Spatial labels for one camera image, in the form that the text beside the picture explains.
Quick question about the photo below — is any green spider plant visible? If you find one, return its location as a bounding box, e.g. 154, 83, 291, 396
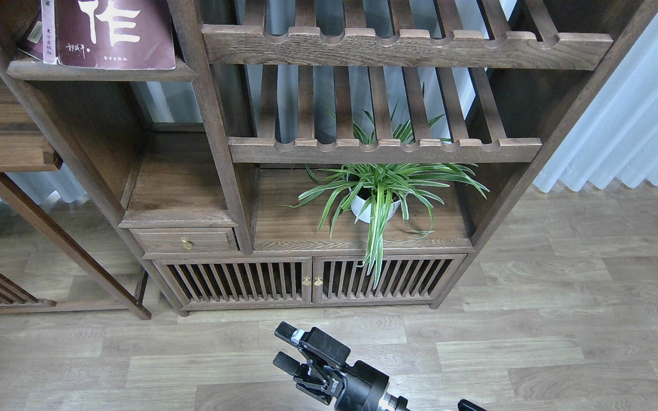
295, 162, 490, 288

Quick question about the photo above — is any white sheer curtain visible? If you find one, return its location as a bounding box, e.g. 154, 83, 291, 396
533, 13, 658, 192

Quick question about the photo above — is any dark maroon book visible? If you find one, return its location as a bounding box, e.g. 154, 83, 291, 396
18, 1, 175, 70

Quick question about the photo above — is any white plant pot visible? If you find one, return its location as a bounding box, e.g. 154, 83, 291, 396
351, 189, 400, 223

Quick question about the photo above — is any brass drawer knob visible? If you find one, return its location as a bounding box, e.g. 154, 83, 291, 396
180, 237, 194, 250

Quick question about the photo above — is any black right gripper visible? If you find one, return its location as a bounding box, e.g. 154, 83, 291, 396
272, 321, 391, 410

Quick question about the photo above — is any dark wooden bookshelf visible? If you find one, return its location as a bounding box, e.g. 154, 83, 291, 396
0, 1, 658, 315

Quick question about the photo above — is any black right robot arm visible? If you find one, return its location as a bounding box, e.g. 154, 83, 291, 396
272, 321, 408, 410

